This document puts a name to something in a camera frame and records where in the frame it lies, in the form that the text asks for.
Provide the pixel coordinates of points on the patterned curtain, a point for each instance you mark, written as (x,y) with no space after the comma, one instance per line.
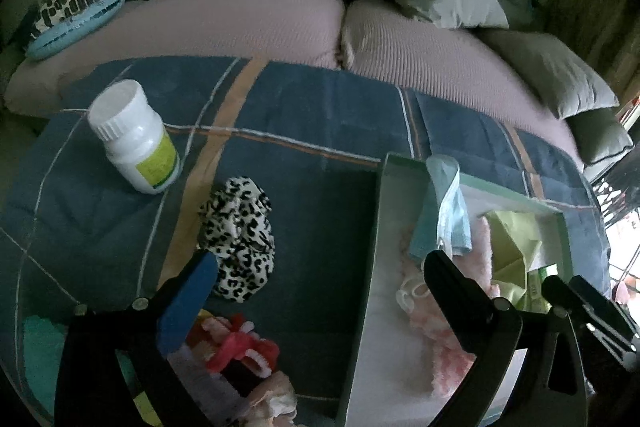
(590,7)

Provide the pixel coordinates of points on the light green tray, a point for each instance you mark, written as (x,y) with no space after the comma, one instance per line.
(380,307)

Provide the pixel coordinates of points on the purple tissue pack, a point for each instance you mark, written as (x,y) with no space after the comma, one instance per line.
(210,387)

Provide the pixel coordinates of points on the blue plaid blanket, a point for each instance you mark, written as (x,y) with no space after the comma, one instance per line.
(300,117)

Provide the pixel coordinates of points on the leopard print scrunchie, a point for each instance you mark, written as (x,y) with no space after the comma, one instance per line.
(240,237)

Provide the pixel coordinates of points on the light green cloth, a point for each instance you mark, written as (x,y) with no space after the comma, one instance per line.
(515,247)

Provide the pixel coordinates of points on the black metal railing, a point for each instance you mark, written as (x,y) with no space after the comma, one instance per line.
(617,192)

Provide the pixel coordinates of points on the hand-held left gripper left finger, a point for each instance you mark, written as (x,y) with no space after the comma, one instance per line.
(185,307)

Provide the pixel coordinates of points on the teal plastic box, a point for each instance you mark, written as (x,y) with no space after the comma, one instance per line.
(42,347)

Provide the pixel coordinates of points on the pink fluffy cloth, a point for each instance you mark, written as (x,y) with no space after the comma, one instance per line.
(430,322)

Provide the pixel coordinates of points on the grey oblong cushion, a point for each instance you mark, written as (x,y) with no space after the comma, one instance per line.
(550,67)

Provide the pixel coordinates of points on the white pill bottle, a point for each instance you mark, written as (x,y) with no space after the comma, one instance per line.
(135,132)

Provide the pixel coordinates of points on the blue face mask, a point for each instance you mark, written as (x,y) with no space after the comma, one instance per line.
(450,212)

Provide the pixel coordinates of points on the grey piped cushion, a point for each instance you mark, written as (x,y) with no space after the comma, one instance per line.
(600,134)

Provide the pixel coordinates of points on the pink floral scrunchie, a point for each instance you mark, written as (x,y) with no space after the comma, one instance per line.
(272,394)

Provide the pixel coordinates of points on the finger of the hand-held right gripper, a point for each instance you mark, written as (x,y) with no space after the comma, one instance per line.
(610,307)
(575,302)

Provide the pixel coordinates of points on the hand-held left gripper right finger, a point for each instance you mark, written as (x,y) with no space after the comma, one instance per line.
(470,312)

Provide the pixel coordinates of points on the patterned blue pillow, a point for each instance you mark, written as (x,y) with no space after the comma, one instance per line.
(65,22)

